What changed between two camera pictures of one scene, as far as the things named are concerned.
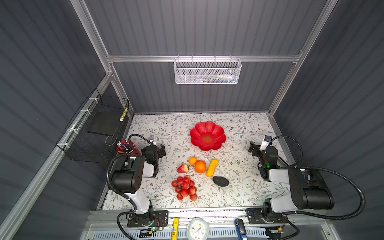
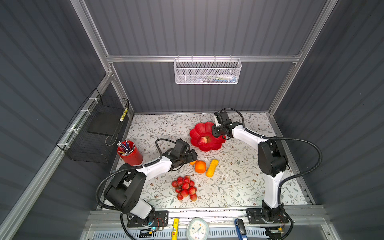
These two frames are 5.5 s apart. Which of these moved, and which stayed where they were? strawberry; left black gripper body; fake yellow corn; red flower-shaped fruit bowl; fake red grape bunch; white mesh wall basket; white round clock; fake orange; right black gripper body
Moved: strawberry; left black gripper body; right black gripper body
Stayed: fake orange; white mesh wall basket; fake yellow corn; white round clock; red flower-shaped fruit bowl; fake red grape bunch
